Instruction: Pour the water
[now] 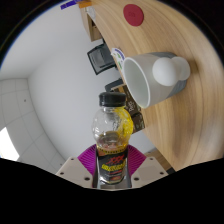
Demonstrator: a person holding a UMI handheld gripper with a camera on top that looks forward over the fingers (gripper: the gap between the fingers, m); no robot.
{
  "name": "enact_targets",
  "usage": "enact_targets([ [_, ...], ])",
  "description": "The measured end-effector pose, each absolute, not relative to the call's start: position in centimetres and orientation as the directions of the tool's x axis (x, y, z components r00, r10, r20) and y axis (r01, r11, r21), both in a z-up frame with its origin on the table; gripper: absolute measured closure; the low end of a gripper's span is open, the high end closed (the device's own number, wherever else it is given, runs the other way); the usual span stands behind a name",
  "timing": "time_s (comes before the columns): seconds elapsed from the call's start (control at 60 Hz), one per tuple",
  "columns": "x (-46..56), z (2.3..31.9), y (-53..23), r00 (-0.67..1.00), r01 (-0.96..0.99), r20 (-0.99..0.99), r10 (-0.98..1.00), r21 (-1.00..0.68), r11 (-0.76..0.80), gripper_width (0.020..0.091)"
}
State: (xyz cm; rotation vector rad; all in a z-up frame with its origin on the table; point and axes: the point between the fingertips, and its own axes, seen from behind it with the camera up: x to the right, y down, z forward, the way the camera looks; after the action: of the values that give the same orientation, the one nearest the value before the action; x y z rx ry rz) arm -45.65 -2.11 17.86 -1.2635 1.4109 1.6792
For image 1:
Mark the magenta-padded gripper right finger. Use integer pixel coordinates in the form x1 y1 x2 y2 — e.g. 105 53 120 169
127 144 169 188

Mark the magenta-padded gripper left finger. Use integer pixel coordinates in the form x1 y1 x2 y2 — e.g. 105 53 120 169
55 144 98 188

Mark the clear drink bottle black cap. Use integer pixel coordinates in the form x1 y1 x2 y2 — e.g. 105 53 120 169
91 91 135 185

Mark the small dark brown box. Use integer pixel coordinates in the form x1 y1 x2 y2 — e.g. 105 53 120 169
131 113 147 134

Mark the brown printed cardboard box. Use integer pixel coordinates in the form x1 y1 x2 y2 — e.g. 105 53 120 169
121 85 143 118

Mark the rectangular ceiling light panel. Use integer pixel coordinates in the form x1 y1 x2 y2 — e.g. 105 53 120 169
0 126 20 162

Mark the white and grey mug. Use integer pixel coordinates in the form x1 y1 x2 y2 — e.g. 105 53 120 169
122 51 191 109

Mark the grey mesh office chair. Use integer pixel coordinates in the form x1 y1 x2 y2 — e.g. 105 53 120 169
87 43 118 76

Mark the wooden side cabinet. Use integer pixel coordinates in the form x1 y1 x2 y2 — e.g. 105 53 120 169
79 6 105 43

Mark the flat round red coaster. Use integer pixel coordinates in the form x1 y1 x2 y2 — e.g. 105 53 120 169
122 3 145 27

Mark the orange cardboard box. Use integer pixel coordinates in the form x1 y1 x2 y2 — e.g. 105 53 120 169
77 0 93 9

